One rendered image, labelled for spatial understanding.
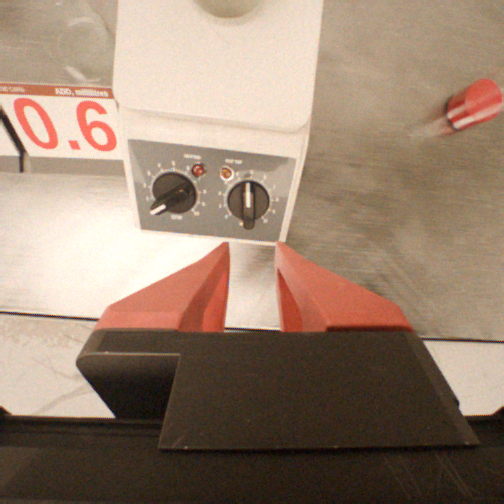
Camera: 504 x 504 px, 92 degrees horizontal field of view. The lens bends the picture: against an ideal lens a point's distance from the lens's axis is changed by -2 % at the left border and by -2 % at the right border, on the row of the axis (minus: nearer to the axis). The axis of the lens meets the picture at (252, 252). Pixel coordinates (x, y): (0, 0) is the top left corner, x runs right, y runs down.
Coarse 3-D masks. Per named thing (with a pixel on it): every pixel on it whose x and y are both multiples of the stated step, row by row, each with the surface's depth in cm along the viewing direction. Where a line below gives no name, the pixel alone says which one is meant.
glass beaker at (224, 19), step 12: (192, 0) 13; (204, 0) 13; (216, 0) 13; (228, 0) 12; (240, 0) 13; (252, 0) 13; (264, 0) 14; (204, 12) 14; (216, 12) 13; (228, 12) 13; (240, 12) 13; (252, 12) 14; (228, 24) 14
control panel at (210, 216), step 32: (160, 160) 18; (192, 160) 18; (224, 160) 18; (256, 160) 18; (288, 160) 18; (224, 192) 19; (288, 192) 19; (160, 224) 21; (192, 224) 21; (224, 224) 21; (256, 224) 21
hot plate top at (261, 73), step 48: (144, 0) 14; (288, 0) 14; (144, 48) 14; (192, 48) 14; (240, 48) 15; (288, 48) 15; (144, 96) 15; (192, 96) 15; (240, 96) 15; (288, 96) 15
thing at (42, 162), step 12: (48, 84) 18; (60, 84) 18; (12, 120) 20; (24, 144) 21; (36, 156) 22; (48, 156) 22; (60, 156) 22; (72, 156) 22; (84, 156) 22; (96, 156) 22; (108, 156) 22; (120, 156) 22; (36, 168) 22; (48, 168) 22; (60, 168) 22; (72, 168) 22; (84, 168) 23; (96, 168) 23; (108, 168) 23; (120, 168) 23
